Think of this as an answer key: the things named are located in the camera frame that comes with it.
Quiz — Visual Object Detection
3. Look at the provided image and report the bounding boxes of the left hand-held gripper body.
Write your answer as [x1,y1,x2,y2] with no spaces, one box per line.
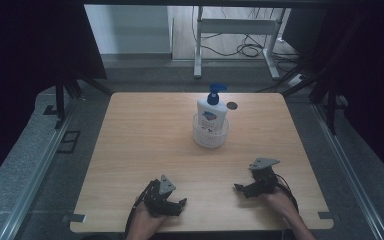
[142,174,178,218]

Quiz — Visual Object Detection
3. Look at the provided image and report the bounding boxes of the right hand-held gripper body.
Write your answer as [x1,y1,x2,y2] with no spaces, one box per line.
[248,157,281,197]

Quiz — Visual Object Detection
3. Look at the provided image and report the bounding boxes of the white bottle with blue pump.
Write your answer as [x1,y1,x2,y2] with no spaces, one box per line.
[196,82,230,135]

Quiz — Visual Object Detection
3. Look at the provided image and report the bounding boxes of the person's left hand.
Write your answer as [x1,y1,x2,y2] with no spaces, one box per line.
[128,201,170,234]

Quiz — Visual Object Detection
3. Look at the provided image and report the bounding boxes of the person's right hand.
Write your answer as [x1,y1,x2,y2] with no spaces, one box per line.
[260,179,297,222]

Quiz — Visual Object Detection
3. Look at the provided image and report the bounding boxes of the black tripod stand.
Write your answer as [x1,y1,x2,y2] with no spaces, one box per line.
[53,74,114,130]
[281,64,348,136]

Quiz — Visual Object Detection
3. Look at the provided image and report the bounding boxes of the white power strip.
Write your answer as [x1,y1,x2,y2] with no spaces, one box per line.
[287,73,306,86]

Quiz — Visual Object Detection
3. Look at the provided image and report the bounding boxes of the dark curtain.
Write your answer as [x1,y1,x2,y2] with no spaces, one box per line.
[0,0,108,194]
[282,0,384,190]

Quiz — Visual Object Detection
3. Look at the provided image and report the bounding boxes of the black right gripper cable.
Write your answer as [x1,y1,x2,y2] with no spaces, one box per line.
[274,173,300,215]

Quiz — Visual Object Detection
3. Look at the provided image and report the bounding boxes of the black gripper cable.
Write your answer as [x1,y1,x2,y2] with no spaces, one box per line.
[123,181,155,240]
[274,173,300,215]

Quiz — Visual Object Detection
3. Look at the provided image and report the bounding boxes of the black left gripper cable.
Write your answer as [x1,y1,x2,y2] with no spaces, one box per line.
[123,181,155,240]

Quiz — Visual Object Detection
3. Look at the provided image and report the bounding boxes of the aluminium floor rail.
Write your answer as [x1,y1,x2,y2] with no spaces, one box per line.
[311,103,384,240]
[0,99,78,240]

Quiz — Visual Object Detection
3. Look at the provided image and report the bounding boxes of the black floor cables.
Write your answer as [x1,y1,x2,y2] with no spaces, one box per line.
[199,6,302,73]

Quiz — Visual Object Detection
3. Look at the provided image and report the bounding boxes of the white metal desk frame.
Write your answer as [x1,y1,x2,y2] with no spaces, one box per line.
[193,5,286,81]

